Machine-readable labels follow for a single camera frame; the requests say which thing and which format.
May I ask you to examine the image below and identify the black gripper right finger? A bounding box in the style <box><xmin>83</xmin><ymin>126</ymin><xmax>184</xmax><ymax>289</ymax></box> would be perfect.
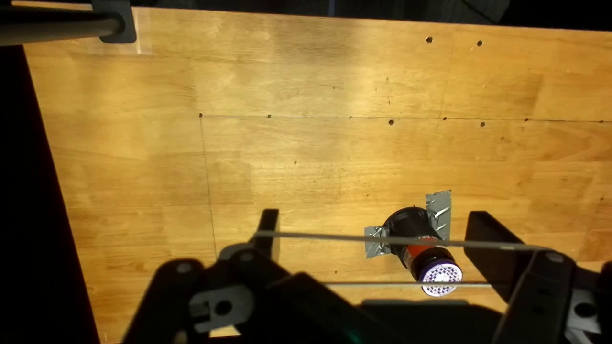
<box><xmin>463</xmin><ymin>210</ymin><xmax>551</xmax><ymax>310</ymax></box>

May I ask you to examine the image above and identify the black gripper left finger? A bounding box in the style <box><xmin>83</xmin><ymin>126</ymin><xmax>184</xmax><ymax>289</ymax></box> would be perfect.
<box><xmin>249</xmin><ymin>207</ymin><xmax>284</xmax><ymax>262</ymax></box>

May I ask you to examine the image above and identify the black tripod stand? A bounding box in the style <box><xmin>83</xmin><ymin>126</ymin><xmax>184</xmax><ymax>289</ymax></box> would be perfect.
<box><xmin>0</xmin><ymin>0</ymin><xmax>140</xmax><ymax>48</ymax></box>

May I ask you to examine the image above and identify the brown cup with red stripe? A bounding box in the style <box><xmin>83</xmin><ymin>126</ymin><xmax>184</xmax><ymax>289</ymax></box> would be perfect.
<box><xmin>381</xmin><ymin>205</ymin><xmax>463</xmax><ymax>300</ymax></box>

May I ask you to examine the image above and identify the thin metal rod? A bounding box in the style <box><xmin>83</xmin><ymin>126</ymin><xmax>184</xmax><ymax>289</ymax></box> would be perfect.
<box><xmin>255</xmin><ymin>229</ymin><xmax>557</xmax><ymax>289</ymax></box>

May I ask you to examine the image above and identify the grey metal base plate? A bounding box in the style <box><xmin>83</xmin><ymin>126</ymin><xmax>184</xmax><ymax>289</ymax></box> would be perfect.
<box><xmin>364</xmin><ymin>187</ymin><xmax>456</xmax><ymax>260</ymax></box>

